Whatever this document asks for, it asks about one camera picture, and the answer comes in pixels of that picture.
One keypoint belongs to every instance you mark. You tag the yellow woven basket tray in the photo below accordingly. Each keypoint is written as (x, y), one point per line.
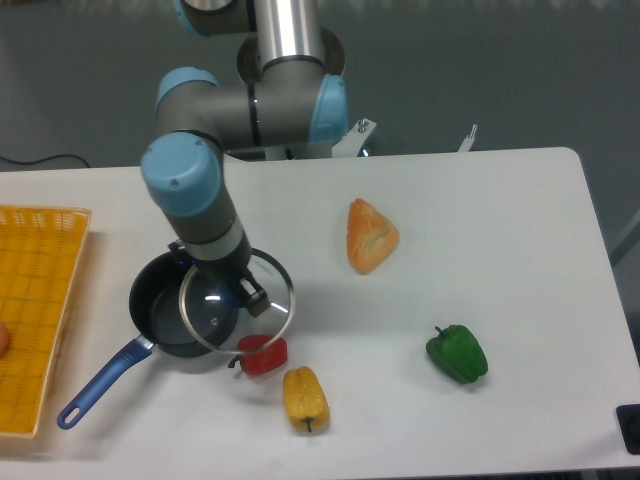
(41, 248)

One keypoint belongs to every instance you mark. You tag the orange triangular bread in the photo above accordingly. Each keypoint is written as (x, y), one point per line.
(371, 237)

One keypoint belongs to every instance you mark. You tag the green bell pepper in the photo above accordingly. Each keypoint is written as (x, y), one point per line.
(456, 352)

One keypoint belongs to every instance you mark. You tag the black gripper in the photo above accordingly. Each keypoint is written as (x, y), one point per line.
(223, 255)

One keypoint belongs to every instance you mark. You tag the black device at table edge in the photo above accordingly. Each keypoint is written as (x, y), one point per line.
(628, 417)

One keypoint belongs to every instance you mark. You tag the yellow bell pepper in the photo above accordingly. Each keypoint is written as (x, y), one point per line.
(305, 402)

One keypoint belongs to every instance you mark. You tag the white metal bracket right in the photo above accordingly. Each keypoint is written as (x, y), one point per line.
(469, 140)

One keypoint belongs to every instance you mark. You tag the glass lid blue knob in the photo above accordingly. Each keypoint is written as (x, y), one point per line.
(243, 319)

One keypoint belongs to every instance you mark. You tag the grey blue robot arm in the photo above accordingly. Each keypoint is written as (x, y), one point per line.
(294, 101)

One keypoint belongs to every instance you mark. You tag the dark saucepan blue handle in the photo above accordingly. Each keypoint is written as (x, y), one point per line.
(154, 310)

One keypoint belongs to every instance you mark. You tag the red bell pepper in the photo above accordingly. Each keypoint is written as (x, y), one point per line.
(253, 362)

